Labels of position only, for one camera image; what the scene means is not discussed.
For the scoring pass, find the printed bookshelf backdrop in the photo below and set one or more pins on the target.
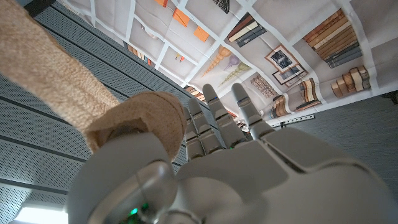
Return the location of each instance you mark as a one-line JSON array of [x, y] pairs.
[[280, 40]]

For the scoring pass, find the white perforated mounting rail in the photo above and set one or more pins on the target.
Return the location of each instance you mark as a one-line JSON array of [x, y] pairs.
[[292, 120]]

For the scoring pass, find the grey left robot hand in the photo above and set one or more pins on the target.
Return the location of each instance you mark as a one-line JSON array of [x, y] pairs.
[[236, 180]]

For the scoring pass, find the tan adhesive wrap roll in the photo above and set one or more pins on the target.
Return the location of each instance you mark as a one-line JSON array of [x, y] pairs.
[[62, 84]]

